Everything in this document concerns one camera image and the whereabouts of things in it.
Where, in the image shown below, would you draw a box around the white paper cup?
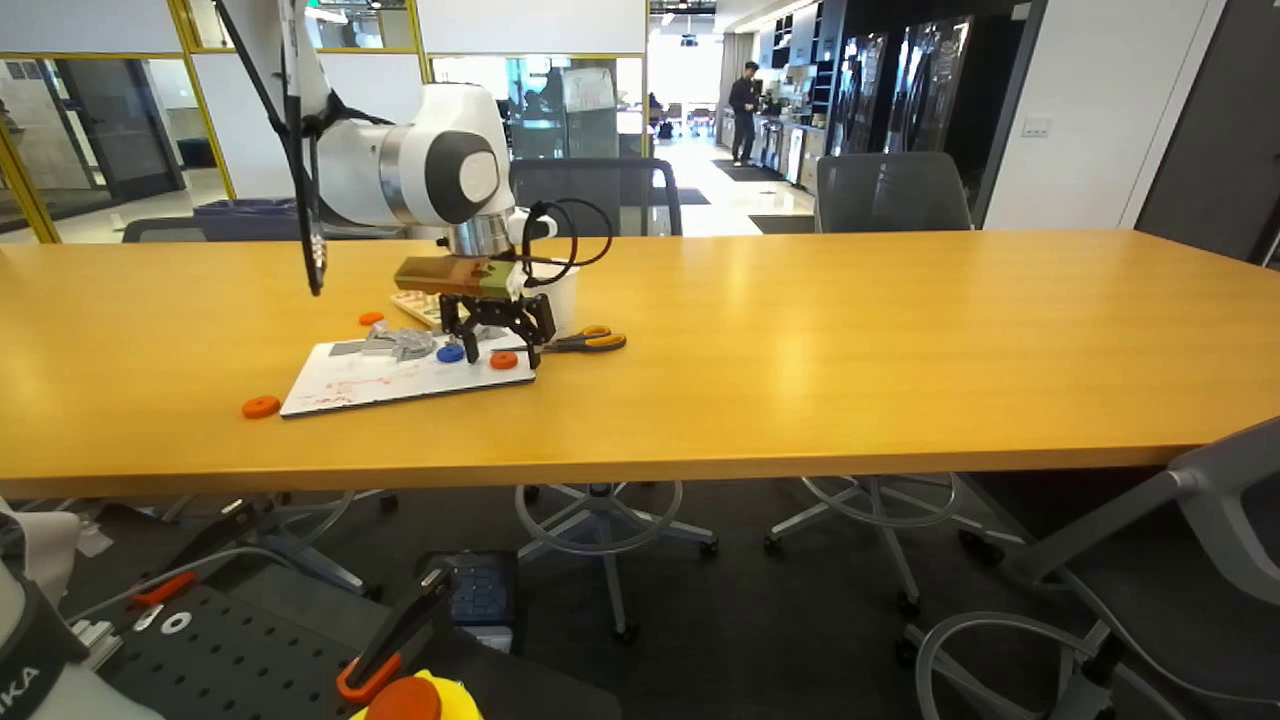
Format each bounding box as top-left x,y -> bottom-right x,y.
543,264 -> 585,336

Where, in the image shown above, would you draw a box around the wooden number puzzle board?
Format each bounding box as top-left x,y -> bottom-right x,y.
388,295 -> 446,336

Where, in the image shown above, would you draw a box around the tan wrist camera box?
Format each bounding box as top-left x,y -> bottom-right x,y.
391,252 -> 520,302

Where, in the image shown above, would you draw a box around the dark blue bench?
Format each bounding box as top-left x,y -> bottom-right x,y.
192,195 -> 312,245

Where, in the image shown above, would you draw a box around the orange-handled scissors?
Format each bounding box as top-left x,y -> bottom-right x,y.
543,323 -> 633,357

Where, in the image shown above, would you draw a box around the chair base with footring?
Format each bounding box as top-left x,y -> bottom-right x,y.
761,471 -> 1026,615
512,476 -> 725,644

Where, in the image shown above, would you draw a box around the dark blue box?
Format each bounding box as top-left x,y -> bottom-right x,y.
442,549 -> 524,658

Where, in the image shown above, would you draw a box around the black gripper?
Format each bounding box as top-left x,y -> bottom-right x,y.
434,291 -> 558,372

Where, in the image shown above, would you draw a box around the black clamp with orange handle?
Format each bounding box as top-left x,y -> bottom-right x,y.
332,561 -> 454,713
122,498 -> 276,615

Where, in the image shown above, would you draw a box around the grey mesh office chair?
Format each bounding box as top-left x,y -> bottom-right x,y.
913,411 -> 1280,720
810,150 -> 975,236
512,156 -> 689,240

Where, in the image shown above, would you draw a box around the yellow red emergency stop button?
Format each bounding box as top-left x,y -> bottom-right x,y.
352,670 -> 491,720

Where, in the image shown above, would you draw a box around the black chair base legs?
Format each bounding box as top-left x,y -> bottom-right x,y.
166,485 -> 402,602

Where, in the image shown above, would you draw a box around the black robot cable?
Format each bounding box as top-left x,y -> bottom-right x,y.
211,0 -> 621,302

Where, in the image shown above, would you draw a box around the black perforated mounting board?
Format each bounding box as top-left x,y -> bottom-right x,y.
92,586 -> 450,720

